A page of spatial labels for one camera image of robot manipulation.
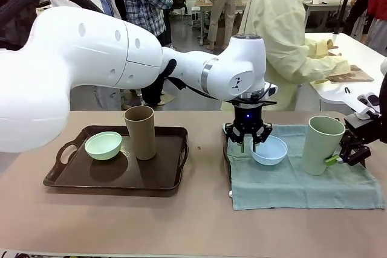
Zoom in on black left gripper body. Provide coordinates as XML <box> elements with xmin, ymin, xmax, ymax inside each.
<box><xmin>234</xmin><ymin>103</ymin><xmax>263</xmax><ymax>137</ymax></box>

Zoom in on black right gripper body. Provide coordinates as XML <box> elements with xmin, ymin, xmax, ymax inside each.
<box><xmin>344</xmin><ymin>113</ymin><xmax>387</xmax><ymax>150</ymax></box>

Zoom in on light blue bowl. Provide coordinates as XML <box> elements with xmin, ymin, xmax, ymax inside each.
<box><xmin>252</xmin><ymin>135</ymin><xmax>288</xmax><ymax>166</ymax></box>

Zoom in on tall pale green cup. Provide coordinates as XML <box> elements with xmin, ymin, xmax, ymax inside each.
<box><xmin>301</xmin><ymin>115</ymin><xmax>346</xmax><ymax>176</ymax></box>

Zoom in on teal cloth mat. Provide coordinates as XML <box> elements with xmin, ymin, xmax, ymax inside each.
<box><xmin>225</xmin><ymin>123</ymin><xmax>387</xmax><ymax>211</ymax></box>

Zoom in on tall brown cup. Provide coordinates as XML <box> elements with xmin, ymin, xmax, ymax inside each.
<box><xmin>123</xmin><ymin>105</ymin><xmax>157</xmax><ymax>161</ymax></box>

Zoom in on mint green bowl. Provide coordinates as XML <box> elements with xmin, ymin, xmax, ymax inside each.
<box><xmin>84</xmin><ymin>131</ymin><xmax>123</xmax><ymax>161</ymax></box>

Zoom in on person's right forearm yellow sleeve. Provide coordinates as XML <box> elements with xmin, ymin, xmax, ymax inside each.
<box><xmin>302</xmin><ymin>55</ymin><xmax>351</xmax><ymax>83</ymax></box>

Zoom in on person's left forearm yellow sleeve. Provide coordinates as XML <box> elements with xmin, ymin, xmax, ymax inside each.
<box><xmin>305</xmin><ymin>39</ymin><xmax>330</xmax><ymax>59</ymax></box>

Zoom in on brown folded cloth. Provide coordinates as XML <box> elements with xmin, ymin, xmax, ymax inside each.
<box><xmin>328</xmin><ymin>64</ymin><xmax>375</xmax><ymax>84</ymax></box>

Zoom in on brown cardboard floor piece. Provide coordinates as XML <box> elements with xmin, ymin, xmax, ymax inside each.
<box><xmin>157</xmin><ymin>91</ymin><xmax>176</xmax><ymax>105</ymax></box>

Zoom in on white side table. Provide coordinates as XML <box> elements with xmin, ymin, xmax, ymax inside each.
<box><xmin>304</xmin><ymin>33</ymin><xmax>387</xmax><ymax>111</ymax></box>

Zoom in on person in yellow gown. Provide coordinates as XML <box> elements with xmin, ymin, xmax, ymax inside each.
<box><xmin>220</xmin><ymin>0</ymin><xmax>351</xmax><ymax>112</ymax></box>

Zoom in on person in black trousers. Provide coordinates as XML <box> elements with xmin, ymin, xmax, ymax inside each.
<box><xmin>343</xmin><ymin>0</ymin><xmax>369</xmax><ymax>40</ymax></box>

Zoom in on wooden top background table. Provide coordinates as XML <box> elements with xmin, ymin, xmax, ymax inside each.
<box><xmin>195</xmin><ymin>0</ymin><xmax>253</xmax><ymax>47</ymax></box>

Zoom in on black stand pole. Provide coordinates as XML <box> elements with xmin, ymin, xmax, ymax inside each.
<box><xmin>332</xmin><ymin>0</ymin><xmax>356</xmax><ymax>34</ymax></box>

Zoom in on dark brown handled tray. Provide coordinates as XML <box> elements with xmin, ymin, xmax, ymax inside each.
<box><xmin>222</xmin><ymin>123</ymin><xmax>235</xmax><ymax>198</ymax></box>
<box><xmin>43</xmin><ymin>124</ymin><xmax>189</xmax><ymax>198</ymax></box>

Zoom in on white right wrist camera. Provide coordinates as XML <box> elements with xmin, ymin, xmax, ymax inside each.
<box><xmin>355</xmin><ymin>91</ymin><xmax>380</xmax><ymax>120</ymax></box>

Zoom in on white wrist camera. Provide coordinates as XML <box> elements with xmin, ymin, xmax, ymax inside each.
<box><xmin>263</xmin><ymin>82</ymin><xmax>278</xmax><ymax>97</ymax></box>
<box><xmin>355</xmin><ymin>91</ymin><xmax>380</xmax><ymax>120</ymax></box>

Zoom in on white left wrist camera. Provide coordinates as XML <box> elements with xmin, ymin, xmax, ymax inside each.
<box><xmin>263</xmin><ymin>82</ymin><xmax>278</xmax><ymax>97</ymax></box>

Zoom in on black right arm cable sleeve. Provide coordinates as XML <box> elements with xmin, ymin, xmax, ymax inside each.
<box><xmin>379</xmin><ymin>73</ymin><xmax>387</xmax><ymax>117</ymax></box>

